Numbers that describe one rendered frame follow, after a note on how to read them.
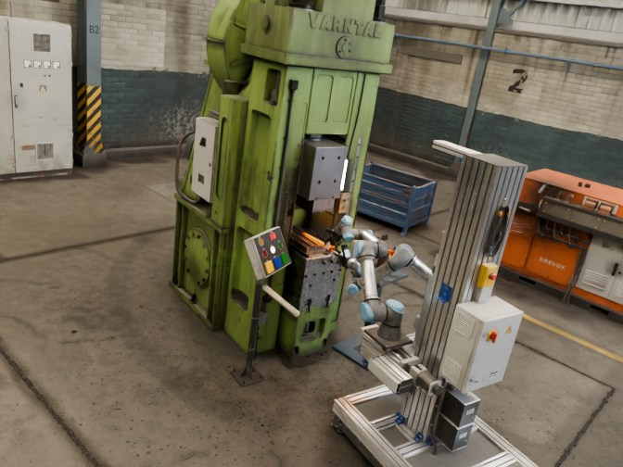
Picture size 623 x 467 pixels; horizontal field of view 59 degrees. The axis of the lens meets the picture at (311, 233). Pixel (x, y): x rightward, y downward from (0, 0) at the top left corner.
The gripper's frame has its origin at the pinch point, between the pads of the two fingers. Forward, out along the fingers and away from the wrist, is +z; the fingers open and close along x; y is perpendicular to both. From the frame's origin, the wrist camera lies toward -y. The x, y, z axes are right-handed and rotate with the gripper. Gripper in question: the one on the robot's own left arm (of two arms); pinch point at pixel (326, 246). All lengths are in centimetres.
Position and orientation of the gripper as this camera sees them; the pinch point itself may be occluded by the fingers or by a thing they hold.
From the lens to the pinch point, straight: 420.0
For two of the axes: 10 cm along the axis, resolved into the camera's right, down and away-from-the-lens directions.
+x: 8.0, -1.1, 5.9
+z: -4.1, 6.3, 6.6
